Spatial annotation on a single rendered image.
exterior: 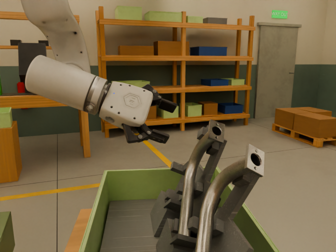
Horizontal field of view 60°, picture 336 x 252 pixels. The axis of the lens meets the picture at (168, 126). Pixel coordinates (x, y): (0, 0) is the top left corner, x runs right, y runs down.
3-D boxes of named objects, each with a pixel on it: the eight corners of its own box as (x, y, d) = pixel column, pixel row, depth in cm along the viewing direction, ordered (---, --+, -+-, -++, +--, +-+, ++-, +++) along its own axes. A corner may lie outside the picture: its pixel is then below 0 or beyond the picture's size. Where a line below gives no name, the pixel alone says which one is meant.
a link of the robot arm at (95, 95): (84, 97, 59) (99, 102, 59) (99, 68, 64) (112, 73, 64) (81, 119, 65) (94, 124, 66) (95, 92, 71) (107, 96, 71)
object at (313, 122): (271, 130, 572) (273, 108, 562) (306, 128, 593) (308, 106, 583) (316, 147, 459) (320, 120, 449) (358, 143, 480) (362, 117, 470)
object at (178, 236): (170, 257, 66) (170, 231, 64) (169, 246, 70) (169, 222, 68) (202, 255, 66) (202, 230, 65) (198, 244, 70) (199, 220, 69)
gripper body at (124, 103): (93, 104, 59) (145, 123, 61) (109, 70, 65) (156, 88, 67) (90, 123, 65) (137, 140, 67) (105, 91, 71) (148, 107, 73)
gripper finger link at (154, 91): (150, 96, 68) (177, 106, 69) (153, 86, 70) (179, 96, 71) (147, 104, 70) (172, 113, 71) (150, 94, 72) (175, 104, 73)
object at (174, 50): (249, 125, 615) (256, 13, 566) (105, 138, 513) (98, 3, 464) (235, 120, 665) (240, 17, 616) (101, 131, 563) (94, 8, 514)
